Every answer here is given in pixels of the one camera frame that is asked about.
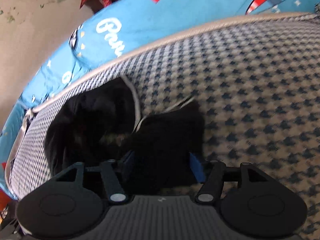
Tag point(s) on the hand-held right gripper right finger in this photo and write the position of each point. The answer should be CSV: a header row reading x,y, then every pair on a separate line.
x,y
196,167

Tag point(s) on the houndstooth sofa mat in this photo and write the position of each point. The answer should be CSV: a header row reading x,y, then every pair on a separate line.
x,y
250,80

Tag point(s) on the blue printed sofa cover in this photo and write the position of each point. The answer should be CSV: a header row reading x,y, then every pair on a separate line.
x,y
175,12

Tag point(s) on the black shirt with white stripes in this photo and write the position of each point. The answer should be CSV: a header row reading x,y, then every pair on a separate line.
x,y
162,140

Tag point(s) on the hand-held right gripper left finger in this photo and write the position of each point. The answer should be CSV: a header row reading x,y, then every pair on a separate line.
x,y
128,165

